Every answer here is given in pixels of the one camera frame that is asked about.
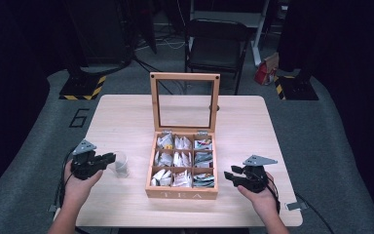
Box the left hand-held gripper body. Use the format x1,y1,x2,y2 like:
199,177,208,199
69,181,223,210
70,138,107,181

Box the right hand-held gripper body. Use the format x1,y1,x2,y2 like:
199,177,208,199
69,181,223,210
237,154,279,194

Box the clear plastic cup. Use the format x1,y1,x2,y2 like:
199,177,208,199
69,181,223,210
107,150,131,179

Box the wooden tea box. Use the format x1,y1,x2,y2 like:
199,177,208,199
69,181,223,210
144,71,221,201

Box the assorted tea bags collection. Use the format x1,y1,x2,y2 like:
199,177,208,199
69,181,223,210
150,135,216,189

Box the person's right hand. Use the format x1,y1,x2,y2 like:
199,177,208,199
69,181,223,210
237,172,281,218

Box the person's left hand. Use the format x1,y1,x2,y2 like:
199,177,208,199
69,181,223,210
62,160,104,210

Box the yellow-black striped stand base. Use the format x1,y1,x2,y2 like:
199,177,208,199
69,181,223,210
274,74,319,101
58,74,107,101

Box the dark curtain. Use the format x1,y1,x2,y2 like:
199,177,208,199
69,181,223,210
0,0,53,197
305,0,374,230

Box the red and brown paper bag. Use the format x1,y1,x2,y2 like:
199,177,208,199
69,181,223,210
253,52,281,87

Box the black folding chair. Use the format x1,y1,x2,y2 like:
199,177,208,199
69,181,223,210
183,18,253,97

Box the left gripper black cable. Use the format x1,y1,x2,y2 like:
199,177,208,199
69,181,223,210
54,148,76,215

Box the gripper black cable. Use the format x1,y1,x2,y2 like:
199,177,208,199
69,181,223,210
54,148,76,215
266,176,336,234

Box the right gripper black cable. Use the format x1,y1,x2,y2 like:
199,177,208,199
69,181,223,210
266,176,336,234

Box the black floor cable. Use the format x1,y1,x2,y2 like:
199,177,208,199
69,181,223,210
131,54,185,96

